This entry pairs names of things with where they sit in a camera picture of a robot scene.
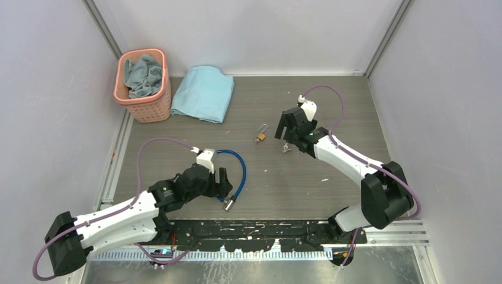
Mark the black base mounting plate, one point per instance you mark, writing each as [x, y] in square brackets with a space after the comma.
[253, 235]

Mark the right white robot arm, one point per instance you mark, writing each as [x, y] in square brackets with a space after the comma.
[385, 195]

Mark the small brass padlock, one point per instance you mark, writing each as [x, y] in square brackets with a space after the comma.
[261, 133]

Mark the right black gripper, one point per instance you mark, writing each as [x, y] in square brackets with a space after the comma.
[287, 136]

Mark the small silver key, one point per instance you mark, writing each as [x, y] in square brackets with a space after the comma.
[286, 148]

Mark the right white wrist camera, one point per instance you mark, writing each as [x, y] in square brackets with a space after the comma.
[309, 107]

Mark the aluminium frame rail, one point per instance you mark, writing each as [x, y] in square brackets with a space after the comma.
[407, 233]

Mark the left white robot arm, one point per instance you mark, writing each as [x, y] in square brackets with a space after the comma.
[73, 240]

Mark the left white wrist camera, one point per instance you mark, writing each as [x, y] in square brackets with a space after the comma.
[205, 158]

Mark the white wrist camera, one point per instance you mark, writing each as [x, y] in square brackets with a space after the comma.
[309, 107]
[205, 158]

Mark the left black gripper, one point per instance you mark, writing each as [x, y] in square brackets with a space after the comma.
[220, 189]

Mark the white slotted cable duct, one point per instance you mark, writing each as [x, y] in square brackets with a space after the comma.
[135, 254]

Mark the pink plastic laundry basket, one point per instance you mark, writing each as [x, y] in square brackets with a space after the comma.
[152, 108]

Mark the grey-blue cloth in basket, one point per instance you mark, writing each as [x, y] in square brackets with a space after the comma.
[143, 77]

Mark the folded light blue towel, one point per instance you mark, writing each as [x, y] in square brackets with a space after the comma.
[204, 93]

